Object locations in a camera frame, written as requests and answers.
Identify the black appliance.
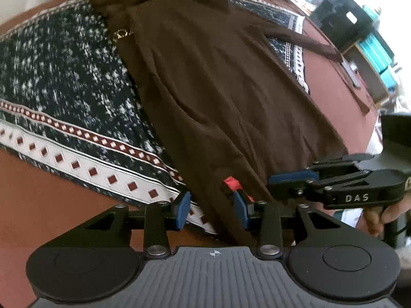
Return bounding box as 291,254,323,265
311,0,375,50

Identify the person's right hand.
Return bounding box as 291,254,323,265
363,199,411,236

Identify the dark flat device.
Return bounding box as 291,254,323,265
341,60,361,88

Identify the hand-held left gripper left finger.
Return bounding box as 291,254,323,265
84,191,192,257

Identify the navy printed blanket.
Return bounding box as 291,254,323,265
0,0,310,235

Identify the dark brown garment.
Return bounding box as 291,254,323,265
84,0,370,247

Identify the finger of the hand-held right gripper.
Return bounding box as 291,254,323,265
294,171,375,199
269,153,375,187

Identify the teal storage box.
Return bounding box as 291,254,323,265
380,67,399,90
360,34,394,71

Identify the wooden shelf unit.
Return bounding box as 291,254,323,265
342,30,402,103

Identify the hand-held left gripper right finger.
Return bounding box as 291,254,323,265
233,190,342,259

